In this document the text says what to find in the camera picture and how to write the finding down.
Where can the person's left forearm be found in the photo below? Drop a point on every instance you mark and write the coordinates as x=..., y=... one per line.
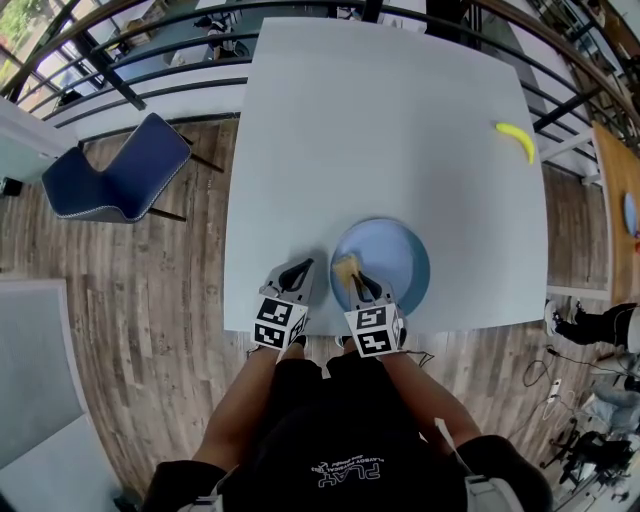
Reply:
x=240, y=405

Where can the blue padded chair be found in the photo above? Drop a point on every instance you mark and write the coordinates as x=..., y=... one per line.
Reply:
x=120, y=175

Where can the person's black clothing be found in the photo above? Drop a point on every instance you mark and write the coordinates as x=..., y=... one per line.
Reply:
x=340, y=430

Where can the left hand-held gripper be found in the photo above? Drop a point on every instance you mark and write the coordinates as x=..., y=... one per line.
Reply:
x=280, y=320

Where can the black office chair base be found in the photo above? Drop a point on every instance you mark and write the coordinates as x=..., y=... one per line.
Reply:
x=590, y=452

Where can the white power strip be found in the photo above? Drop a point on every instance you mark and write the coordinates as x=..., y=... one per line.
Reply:
x=554, y=392

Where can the grey partition table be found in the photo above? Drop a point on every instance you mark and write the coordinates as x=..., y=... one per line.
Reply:
x=30, y=360

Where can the small blue dish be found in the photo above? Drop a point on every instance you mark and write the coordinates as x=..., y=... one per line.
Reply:
x=630, y=215

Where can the blue round plate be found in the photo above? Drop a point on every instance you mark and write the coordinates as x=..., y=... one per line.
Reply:
x=395, y=260

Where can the black metal railing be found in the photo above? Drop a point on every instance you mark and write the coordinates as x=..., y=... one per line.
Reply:
x=122, y=86

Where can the person's right forearm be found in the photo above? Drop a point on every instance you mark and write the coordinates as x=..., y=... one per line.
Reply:
x=425, y=395

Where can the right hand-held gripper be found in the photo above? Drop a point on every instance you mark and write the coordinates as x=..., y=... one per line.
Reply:
x=372, y=332

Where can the wooden side table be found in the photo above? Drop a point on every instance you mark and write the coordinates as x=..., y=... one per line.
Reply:
x=617, y=200

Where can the yellow-brown sponge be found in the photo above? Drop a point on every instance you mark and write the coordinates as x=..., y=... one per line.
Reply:
x=346, y=270

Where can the yellow banana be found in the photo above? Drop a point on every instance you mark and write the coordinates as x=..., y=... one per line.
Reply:
x=520, y=137

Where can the white side table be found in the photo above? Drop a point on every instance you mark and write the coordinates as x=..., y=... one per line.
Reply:
x=20, y=145

